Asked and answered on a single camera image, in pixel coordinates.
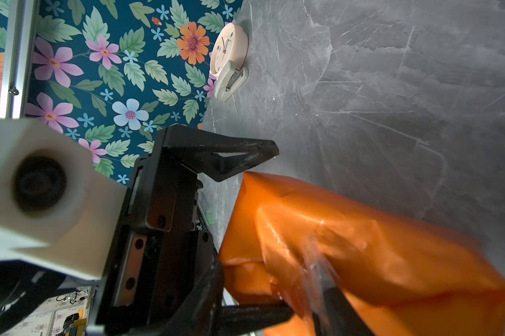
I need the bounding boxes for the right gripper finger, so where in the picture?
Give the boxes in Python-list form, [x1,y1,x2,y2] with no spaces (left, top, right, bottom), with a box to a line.
[309,262,374,336]

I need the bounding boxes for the yellow wrapping paper sheet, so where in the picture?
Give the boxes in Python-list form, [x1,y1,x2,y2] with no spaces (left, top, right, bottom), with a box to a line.
[219,172,505,335]

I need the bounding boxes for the round white analog clock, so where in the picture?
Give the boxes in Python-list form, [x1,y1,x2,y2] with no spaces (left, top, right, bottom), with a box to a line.
[209,23,248,102]

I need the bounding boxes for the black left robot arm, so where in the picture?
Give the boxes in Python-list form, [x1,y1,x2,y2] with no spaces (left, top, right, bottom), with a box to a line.
[0,119,293,335]

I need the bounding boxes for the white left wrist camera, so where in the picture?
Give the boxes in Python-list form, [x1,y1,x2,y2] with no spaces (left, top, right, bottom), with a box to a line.
[0,118,127,280]

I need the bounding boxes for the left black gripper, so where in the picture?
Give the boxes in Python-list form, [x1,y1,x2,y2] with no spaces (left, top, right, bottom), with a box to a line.
[87,125,294,335]

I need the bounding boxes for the aluminium frame strut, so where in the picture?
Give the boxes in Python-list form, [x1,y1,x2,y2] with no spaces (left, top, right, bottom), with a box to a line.
[0,0,40,119]

